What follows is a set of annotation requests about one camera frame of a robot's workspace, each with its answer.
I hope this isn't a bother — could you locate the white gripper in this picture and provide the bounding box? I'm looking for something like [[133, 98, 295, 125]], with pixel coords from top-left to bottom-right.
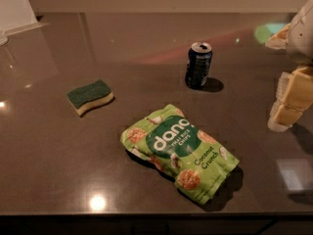
[[265, 0, 313, 132]]

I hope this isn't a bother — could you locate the dark blue pepsi can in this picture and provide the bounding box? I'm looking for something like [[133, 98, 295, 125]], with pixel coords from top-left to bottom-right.
[[185, 42, 212, 89]]

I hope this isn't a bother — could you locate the green rice chips bag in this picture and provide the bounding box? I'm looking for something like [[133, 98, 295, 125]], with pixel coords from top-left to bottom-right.
[[120, 105, 239, 205]]

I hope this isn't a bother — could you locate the green and yellow sponge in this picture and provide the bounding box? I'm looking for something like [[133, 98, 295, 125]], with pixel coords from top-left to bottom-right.
[[67, 79, 113, 117]]

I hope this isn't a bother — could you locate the white object at left edge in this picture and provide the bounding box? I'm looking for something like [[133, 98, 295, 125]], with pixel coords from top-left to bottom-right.
[[0, 0, 46, 46]]

